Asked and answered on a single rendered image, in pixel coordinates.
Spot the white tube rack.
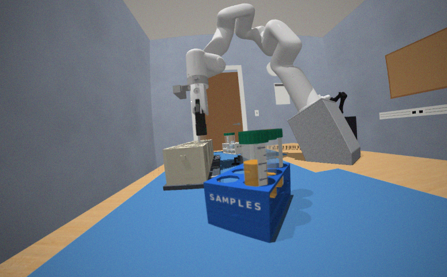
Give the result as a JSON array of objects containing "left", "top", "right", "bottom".
[{"left": 222, "top": 142, "right": 242, "bottom": 155}]

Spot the blue table mat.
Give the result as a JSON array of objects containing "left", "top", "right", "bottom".
[{"left": 27, "top": 163, "right": 447, "bottom": 277}]

